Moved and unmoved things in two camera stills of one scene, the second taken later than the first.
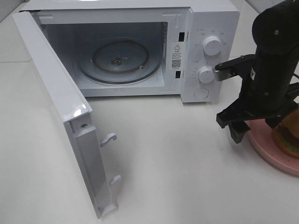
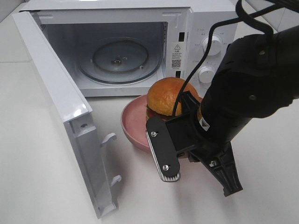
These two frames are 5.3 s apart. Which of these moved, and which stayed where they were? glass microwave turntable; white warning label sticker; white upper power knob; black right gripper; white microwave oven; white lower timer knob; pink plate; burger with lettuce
Moved: burger with lettuce; pink plate; black right gripper
Stayed: white warning label sticker; white upper power knob; white microwave oven; glass microwave turntable; white lower timer knob
